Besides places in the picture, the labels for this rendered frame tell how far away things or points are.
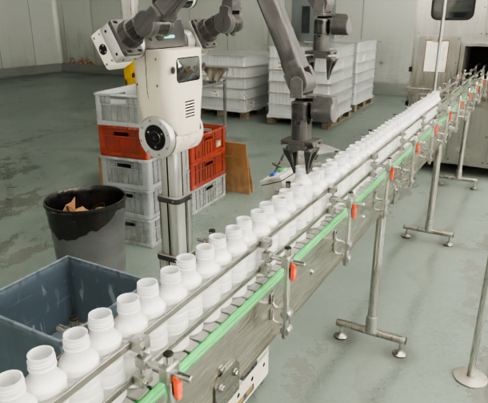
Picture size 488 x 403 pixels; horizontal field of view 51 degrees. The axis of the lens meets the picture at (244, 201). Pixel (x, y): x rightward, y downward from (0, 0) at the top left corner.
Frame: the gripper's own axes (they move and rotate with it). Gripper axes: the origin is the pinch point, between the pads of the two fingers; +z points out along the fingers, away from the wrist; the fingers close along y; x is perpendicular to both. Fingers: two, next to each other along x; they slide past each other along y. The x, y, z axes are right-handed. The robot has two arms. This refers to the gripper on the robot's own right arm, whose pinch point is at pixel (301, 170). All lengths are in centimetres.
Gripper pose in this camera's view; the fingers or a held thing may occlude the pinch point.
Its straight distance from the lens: 148.7
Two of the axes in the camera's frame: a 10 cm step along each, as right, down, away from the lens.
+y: 8.7, 1.3, -4.7
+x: 4.9, -2.9, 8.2
